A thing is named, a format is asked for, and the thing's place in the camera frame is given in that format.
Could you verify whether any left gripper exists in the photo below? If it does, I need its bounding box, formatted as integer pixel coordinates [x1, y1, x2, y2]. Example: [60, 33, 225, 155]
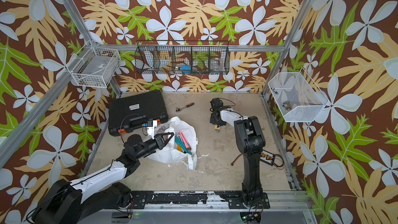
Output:
[135, 131, 173, 161]

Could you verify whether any white tote bag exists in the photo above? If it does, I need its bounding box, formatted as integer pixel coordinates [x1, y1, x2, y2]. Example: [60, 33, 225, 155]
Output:
[148, 117, 198, 171]

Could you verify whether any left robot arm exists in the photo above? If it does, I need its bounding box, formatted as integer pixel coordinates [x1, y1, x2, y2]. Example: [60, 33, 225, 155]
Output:
[27, 132, 174, 224]

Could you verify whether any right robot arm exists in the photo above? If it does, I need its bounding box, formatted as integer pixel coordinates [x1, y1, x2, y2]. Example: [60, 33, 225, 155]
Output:
[210, 107, 269, 209]

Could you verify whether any black tool case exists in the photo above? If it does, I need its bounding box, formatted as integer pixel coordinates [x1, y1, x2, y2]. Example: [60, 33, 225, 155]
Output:
[108, 90, 169, 136]

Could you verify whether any blue object in basket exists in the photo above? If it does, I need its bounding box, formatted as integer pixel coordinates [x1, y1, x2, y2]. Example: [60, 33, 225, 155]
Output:
[179, 65, 192, 74]

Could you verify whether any white mesh hexagonal basket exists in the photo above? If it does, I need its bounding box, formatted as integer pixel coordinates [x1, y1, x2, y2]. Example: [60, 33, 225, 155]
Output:
[268, 68, 329, 123]

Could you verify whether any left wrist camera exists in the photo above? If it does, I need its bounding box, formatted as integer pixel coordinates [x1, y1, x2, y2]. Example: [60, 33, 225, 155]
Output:
[143, 120, 158, 139]

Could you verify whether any black wire basket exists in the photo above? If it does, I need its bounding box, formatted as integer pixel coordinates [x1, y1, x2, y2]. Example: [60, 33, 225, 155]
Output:
[133, 40, 230, 75]

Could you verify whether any white wire basket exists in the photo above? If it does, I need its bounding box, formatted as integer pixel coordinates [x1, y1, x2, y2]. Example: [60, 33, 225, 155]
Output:
[67, 41, 121, 88]

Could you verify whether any metal base rail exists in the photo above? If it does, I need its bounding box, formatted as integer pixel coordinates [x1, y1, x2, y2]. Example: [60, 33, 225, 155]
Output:
[58, 190, 312, 212]

